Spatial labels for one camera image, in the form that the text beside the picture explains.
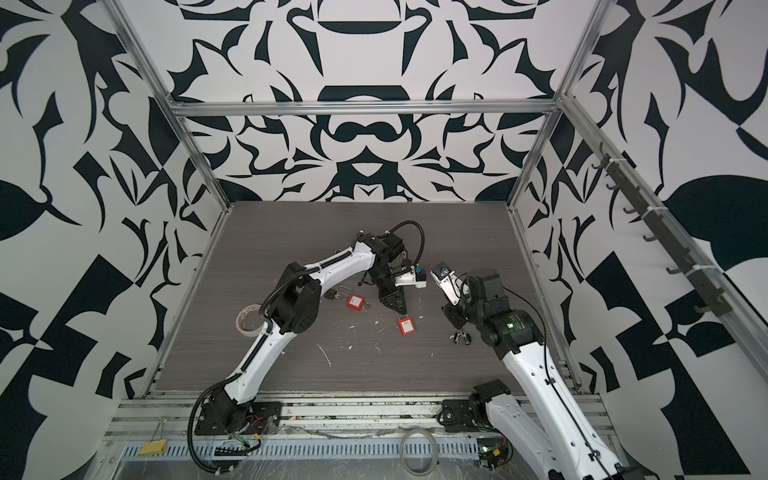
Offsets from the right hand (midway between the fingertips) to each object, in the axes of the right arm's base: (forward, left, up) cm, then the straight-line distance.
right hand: (452, 290), depth 76 cm
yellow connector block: (-31, +71, -16) cm, 79 cm away
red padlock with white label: (+6, +27, -17) cm, 32 cm away
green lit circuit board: (-32, -8, -20) cm, 38 cm away
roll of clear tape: (0, +60, -16) cm, 62 cm away
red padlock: (-2, +11, -16) cm, 20 cm away
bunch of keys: (-5, -4, -17) cm, 18 cm away
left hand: (+4, +11, -15) cm, 19 cm away
